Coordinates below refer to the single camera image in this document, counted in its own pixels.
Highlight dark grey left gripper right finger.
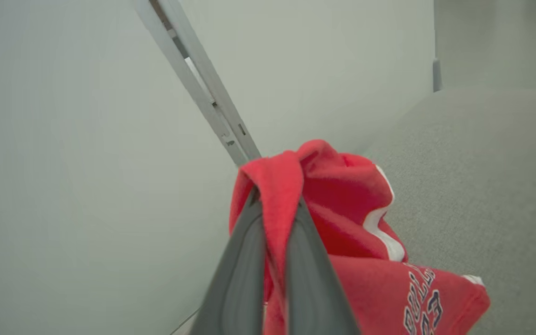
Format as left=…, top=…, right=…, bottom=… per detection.
left=286, top=196, right=361, bottom=335

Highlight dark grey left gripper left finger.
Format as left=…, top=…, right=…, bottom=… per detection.
left=189, top=188, right=266, bottom=335

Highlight red shorts with white trim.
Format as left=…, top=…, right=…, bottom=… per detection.
left=229, top=139, right=491, bottom=335

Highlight grey partition joint post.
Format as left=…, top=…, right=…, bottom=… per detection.
left=133, top=0, right=262, bottom=167

